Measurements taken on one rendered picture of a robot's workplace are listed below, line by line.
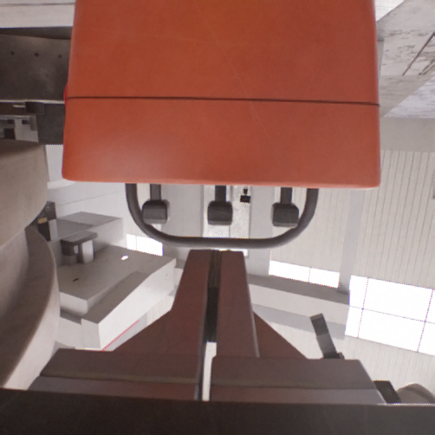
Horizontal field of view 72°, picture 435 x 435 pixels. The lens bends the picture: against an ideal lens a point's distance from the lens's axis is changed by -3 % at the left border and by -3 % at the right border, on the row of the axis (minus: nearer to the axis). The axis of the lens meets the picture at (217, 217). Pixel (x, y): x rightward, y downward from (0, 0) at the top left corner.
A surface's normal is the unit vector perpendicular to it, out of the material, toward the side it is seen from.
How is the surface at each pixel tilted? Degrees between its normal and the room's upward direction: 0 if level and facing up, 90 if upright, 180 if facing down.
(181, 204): 90
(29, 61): 90
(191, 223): 90
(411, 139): 90
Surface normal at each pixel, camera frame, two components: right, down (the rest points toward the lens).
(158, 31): -0.03, 0.14
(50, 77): 0.36, 0.26
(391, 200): -0.40, 0.23
